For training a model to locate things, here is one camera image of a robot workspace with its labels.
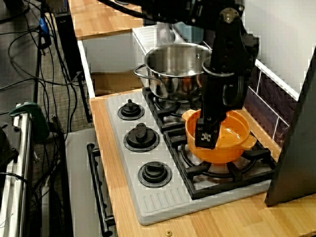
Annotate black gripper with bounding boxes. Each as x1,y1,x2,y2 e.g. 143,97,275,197
195,73,247,150

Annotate orange plastic toy pot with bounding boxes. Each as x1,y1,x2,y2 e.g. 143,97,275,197
181,108,258,165

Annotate black burner grate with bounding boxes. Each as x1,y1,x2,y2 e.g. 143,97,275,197
162,120,278,200
142,85,237,133

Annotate stainless steel pot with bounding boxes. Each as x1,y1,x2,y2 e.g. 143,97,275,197
133,42,213,102

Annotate dark tiled backsplash panel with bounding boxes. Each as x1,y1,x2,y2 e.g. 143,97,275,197
243,58,301,155

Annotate black stove knob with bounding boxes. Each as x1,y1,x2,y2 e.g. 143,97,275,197
117,99,146,121
123,122,160,153
137,161,173,189

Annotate grey stove top panel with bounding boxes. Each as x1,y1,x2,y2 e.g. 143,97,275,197
105,89,275,227

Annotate black slanted board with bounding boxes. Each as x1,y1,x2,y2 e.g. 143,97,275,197
264,44,316,207

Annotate teal toy box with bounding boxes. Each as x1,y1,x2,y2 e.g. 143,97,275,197
175,21,206,43

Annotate grey toy faucet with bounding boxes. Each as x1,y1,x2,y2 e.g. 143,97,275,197
156,21,176,46

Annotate brown cardboard sheet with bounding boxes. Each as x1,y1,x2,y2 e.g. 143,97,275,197
90,72,144,97

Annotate white toy sink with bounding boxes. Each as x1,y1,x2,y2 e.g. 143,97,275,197
78,24,191,100

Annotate white oven door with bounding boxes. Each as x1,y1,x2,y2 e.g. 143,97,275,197
64,128,117,237

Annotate black computer tower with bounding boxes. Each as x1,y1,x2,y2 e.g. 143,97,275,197
53,8,84,82

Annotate black equipment block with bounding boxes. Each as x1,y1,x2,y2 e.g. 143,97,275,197
0,124,20,170

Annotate black oven door handle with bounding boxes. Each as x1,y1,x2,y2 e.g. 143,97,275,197
86,143,116,234

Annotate black cable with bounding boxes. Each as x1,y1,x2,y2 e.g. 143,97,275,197
0,172,41,218
0,70,83,91

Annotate blue cable plug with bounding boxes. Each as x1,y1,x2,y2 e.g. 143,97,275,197
39,16,52,38

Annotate aluminium frame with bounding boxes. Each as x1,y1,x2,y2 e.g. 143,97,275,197
0,105,33,237

